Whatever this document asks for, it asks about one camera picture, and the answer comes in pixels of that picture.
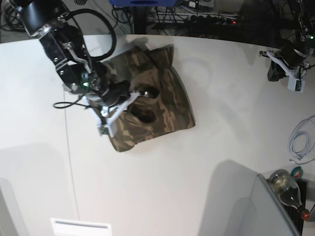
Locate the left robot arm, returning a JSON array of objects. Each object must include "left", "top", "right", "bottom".
[{"left": 261, "top": 0, "right": 315, "bottom": 82}]

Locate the clear glass bottle red cap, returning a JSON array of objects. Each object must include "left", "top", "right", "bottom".
[{"left": 269, "top": 170, "right": 311, "bottom": 221}]

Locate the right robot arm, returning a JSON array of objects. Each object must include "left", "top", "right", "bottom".
[{"left": 9, "top": 0, "right": 159, "bottom": 124}]

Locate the black power strip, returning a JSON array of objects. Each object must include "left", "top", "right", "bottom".
[{"left": 189, "top": 14, "right": 242, "bottom": 25}]

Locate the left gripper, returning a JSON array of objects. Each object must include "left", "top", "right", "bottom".
[{"left": 267, "top": 39, "right": 310, "bottom": 82}]

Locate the blue box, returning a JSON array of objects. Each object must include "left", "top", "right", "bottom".
[{"left": 110, "top": 0, "right": 182, "bottom": 7}]

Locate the coiled white cable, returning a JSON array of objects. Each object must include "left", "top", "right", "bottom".
[{"left": 287, "top": 117, "right": 315, "bottom": 164}]

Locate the camouflage t-shirt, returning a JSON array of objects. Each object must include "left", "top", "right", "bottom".
[{"left": 104, "top": 45, "right": 195, "bottom": 152}]

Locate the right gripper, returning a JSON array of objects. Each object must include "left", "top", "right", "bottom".
[{"left": 88, "top": 80, "right": 159, "bottom": 123}]

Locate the green tape roll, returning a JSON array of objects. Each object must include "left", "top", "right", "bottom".
[{"left": 291, "top": 166, "right": 304, "bottom": 180}]

